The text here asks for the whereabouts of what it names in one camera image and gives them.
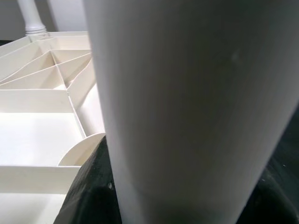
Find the black cloth table cover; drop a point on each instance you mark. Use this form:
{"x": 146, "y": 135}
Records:
{"x": 289, "y": 144}

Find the white plastic table top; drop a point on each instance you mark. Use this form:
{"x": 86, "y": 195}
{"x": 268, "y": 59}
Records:
{"x": 35, "y": 135}

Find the white plastic table leg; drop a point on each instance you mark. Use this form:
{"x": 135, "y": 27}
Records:
{"x": 187, "y": 105}
{"x": 30, "y": 14}

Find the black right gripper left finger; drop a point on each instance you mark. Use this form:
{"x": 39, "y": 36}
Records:
{"x": 93, "y": 196}

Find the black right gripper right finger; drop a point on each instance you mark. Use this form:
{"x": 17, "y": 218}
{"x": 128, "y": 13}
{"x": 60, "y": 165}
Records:
{"x": 273, "y": 205}

